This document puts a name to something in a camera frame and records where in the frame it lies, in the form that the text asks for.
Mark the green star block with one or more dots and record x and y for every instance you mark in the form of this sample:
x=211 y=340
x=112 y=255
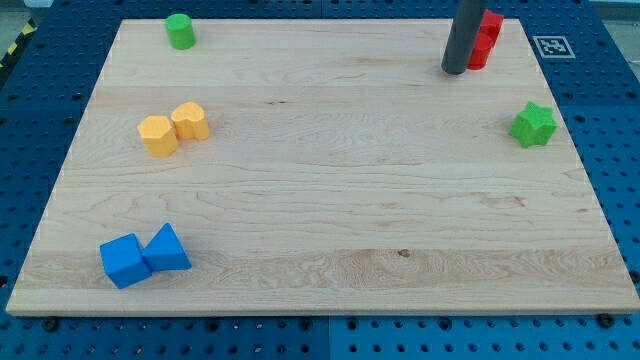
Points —
x=534 y=125

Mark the wooden board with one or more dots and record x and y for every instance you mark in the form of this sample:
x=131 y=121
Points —
x=345 y=174

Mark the yellow heart block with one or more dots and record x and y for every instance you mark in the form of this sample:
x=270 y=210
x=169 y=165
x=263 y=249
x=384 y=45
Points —
x=190 y=121

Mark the yellow hexagon block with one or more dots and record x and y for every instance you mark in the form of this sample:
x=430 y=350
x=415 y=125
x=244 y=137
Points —
x=158 y=136

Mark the blue triangle block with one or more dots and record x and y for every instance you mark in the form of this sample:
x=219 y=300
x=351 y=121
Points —
x=165 y=251

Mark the green cylinder block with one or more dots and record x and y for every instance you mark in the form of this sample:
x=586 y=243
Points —
x=180 y=31

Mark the blue cube block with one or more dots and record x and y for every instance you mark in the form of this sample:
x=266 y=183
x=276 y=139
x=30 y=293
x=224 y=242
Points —
x=122 y=261

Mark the red block front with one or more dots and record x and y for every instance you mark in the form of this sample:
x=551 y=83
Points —
x=481 y=51

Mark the red block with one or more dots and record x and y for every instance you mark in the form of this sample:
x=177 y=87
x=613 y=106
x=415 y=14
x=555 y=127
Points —
x=481 y=51
x=491 y=25

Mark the red block rear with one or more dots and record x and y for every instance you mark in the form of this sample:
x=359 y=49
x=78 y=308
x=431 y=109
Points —
x=491 y=25

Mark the white fiducial marker tag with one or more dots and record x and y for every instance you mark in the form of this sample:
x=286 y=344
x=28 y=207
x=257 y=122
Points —
x=553 y=47

